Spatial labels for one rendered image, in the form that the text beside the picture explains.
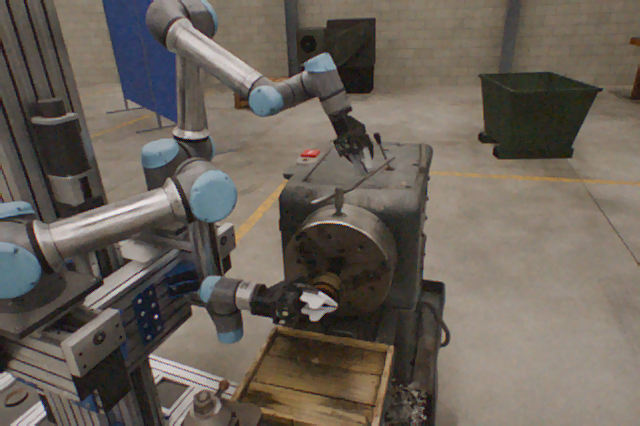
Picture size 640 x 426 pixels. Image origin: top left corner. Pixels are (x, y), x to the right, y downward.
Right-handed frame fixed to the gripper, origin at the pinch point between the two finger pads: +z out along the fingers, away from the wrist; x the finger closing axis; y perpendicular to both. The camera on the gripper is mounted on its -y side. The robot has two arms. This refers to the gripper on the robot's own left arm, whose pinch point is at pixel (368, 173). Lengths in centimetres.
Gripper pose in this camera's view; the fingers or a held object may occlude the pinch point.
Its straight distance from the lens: 130.5
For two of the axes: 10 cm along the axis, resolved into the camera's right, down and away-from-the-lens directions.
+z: 4.2, 8.6, 2.8
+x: 8.6, -2.8, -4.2
